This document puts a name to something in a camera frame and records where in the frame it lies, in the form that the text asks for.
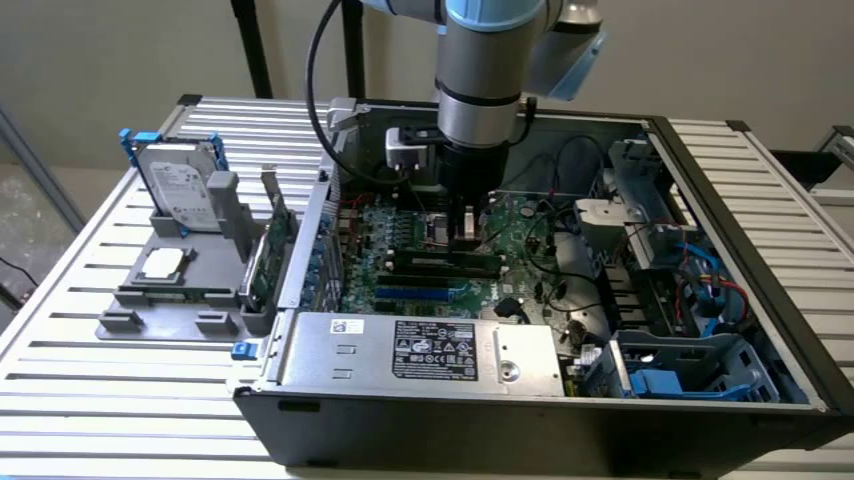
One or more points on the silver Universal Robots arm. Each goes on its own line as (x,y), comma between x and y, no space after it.
(477,60)

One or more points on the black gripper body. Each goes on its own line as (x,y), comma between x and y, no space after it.
(473,167)

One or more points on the green graphics card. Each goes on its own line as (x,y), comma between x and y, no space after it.
(270,250)

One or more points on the silver CPU chip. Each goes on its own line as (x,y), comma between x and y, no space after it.
(162,262)

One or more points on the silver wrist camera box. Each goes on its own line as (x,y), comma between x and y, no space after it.
(408,147)

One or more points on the silver metal disk bay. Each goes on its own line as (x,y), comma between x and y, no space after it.
(634,190)

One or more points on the grey drive cage blue latch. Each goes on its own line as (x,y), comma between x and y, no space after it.
(694,360)

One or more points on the aluminium profile frame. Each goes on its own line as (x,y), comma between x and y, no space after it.
(834,165)

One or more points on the silver power supply unit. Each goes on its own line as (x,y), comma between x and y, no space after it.
(374,350)

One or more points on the black open PC case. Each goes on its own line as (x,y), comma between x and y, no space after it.
(534,430)

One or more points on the blue expansion slot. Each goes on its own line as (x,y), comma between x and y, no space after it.
(410,293)

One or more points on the black RAM slot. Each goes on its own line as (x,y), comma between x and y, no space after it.
(434,271)

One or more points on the grey parts rack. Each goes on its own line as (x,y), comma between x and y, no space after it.
(167,320)

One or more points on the blue case latch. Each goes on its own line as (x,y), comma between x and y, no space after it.
(244,349)

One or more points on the black stand pole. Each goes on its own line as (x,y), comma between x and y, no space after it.
(254,45)
(354,50)

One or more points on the green motherboard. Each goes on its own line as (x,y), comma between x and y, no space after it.
(521,240)

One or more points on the hard disk with blue bracket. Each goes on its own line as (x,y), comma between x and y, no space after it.
(176,185)

